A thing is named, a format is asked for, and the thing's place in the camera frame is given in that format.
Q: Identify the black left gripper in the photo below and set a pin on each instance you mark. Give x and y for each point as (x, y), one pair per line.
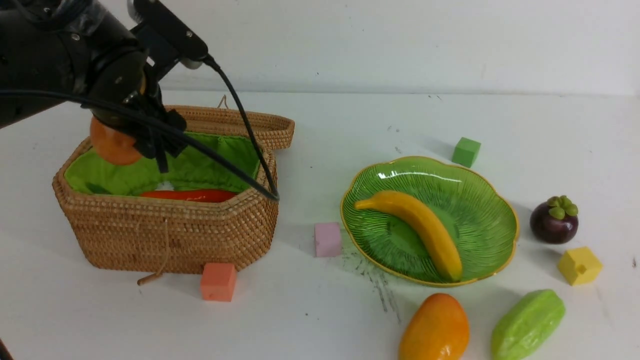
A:
(127, 79)

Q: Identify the brown plastic potato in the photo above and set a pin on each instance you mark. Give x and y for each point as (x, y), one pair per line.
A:
(113, 146)

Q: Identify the orange plastic carrot green leaves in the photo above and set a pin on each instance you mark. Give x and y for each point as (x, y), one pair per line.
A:
(166, 190)

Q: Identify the yellow plastic banana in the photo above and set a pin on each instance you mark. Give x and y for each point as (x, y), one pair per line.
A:
(433, 234)

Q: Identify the orange plastic mango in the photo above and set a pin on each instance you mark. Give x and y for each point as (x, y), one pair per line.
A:
(438, 330)

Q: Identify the dark purple plastic mangosteen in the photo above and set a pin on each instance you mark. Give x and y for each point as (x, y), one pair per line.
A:
(555, 221)

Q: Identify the green plastic starfruit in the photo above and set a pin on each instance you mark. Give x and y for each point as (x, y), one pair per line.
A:
(527, 325)

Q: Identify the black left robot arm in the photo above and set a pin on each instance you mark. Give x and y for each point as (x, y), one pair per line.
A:
(78, 47)

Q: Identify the woven wicker basket green lining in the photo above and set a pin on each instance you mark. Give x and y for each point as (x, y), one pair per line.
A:
(158, 236)

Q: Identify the woven wicker basket lid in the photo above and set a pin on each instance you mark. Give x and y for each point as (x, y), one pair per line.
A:
(222, 128)

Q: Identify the orange foam cube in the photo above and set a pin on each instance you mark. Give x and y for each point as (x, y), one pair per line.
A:
(218, 282)

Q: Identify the pink foam cube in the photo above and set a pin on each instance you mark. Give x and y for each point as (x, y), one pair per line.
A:
(328, 240)

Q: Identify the green glass leaf plate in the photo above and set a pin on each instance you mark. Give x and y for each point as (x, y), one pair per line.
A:
(483, 225)

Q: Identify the green foam cube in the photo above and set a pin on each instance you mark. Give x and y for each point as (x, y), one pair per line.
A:
(466, 152)

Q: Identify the yellow foam cube with hole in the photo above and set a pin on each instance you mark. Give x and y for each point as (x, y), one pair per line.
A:
(579, 266)

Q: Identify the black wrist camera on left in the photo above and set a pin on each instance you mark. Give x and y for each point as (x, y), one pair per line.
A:
(168, 40)

